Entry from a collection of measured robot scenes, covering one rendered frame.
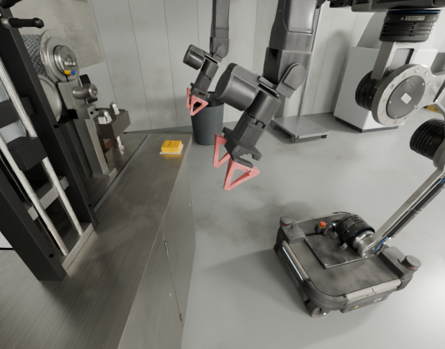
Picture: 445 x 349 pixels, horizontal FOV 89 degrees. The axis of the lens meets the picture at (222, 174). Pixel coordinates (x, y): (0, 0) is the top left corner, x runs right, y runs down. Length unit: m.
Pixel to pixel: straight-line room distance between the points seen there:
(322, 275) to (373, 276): 0.26
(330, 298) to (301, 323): 0.26
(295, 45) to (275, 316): 1.33
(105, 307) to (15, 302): 0.17
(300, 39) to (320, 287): 1.15
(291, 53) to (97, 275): 0.56
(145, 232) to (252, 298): 1.02
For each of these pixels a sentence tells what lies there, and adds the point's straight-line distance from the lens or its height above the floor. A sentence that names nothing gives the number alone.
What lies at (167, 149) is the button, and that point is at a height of 0.92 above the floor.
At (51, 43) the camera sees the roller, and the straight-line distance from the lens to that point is 0.80.
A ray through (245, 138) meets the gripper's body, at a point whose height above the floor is 1.14.
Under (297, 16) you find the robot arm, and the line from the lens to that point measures 0.45.
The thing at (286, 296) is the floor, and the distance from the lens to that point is 1.56.
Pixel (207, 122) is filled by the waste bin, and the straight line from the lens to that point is 2.88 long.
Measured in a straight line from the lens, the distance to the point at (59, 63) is 0.79.
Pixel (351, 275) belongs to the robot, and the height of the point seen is 0.24.
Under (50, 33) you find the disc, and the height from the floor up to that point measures 1.31.
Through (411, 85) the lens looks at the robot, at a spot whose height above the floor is 1.17.
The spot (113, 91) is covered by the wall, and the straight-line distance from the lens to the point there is 3.58.
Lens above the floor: 1.33
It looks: 33 degrees down
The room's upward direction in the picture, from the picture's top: straight up
